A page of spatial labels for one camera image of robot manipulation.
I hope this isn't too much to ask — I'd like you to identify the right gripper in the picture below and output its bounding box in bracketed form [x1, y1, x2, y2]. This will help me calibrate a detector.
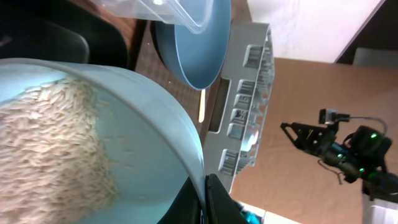
[280, 123, 338, 161]

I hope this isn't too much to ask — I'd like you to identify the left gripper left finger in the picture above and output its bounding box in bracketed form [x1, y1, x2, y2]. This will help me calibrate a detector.
[158, 177, 202, 224]

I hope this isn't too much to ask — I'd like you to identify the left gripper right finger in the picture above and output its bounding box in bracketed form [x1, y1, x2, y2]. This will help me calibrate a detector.
[205, 174, 248, 224]

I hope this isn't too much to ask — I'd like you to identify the light blue rice bowl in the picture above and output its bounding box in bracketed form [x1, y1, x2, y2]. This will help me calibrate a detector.
[1, 58, 206, 223]

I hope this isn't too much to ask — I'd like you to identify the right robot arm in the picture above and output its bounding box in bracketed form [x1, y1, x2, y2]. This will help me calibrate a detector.
[280, 123, 397, 224]

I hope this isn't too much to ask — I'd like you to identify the grey dishwasher rack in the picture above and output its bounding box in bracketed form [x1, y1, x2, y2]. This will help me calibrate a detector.
[203, 22, 275, 192]

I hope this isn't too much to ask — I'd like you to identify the yellow plastic spoon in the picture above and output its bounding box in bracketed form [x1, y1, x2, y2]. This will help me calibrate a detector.
[198, 89, 206, 123]

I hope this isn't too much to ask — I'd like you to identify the dark blue plate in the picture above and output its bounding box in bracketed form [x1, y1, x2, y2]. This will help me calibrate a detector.
[150, 0, 232, 90]

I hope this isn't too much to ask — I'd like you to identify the white rice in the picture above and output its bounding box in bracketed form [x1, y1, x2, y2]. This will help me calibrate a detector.
[1, 78, 119, 223]

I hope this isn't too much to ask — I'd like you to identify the clear plastic bin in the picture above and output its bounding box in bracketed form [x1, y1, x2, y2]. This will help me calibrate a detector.
[91, 0, 214, 34]

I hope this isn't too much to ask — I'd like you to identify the brown serving tray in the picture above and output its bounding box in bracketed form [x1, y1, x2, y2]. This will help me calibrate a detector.
[131, 20, 220, 142]

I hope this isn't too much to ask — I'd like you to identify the black tray bin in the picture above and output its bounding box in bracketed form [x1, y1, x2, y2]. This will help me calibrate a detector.
[1, 1, 129, 68]

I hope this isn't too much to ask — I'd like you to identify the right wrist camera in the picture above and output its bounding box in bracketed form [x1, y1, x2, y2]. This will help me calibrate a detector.
[318, 109, 350, 125]

